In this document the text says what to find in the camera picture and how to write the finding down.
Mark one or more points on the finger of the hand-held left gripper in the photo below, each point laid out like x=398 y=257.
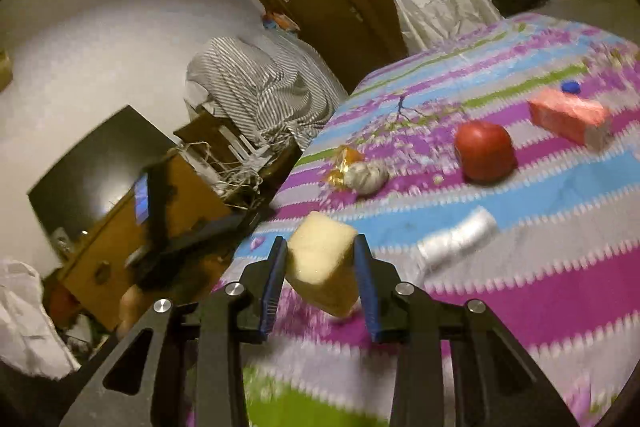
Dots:
x=230 y=229

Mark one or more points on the blue bottle cap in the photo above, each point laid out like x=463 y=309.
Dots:
x=570 y=87

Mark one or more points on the white plastic bag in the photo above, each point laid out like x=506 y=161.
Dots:
x=25 y=322

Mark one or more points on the striped printed blanket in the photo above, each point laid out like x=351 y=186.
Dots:
x=500 y=267

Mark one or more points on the orange blue packet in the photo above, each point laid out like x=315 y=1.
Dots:
x=280 y=21

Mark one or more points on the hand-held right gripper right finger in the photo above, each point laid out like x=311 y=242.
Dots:
x=367 y=294

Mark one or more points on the red orange carton box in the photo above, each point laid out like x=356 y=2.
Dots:
x=567 y=114

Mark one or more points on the person's left hand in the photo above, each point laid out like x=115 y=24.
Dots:
x=131 y=307

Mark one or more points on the wooden dresser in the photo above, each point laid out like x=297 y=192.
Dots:
x=125 y=247

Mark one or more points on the grey striped cloth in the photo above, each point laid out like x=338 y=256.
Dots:
x=260 y=92

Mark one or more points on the red apple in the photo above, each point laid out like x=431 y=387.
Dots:
x=485 y=152

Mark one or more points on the black television screen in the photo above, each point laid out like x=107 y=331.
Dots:
x=90 y=179

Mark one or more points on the golden yellow foil wrapper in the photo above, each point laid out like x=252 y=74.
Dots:
x=344 y=162

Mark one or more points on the yellow sponge block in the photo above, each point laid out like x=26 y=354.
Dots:
x=322 y=264

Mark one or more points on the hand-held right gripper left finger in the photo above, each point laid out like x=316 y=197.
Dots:
x=272 y=289

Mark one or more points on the white crinkled cover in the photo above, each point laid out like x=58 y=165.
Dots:
x=445 y=2

